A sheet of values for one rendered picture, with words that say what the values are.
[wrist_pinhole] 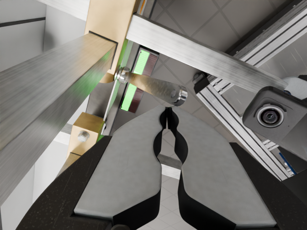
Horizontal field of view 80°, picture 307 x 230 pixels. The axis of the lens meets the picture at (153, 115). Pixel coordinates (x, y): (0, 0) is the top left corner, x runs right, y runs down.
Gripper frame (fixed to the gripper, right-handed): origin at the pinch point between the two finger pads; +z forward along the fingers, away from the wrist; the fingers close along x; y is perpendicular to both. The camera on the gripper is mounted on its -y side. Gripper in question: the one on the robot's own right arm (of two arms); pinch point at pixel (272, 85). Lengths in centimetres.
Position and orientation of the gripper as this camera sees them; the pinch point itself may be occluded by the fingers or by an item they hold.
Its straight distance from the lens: 36.0
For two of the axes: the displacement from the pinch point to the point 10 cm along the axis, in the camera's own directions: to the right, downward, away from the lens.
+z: 0.5, -5.3, 8.5
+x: 3.7, -7.8, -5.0
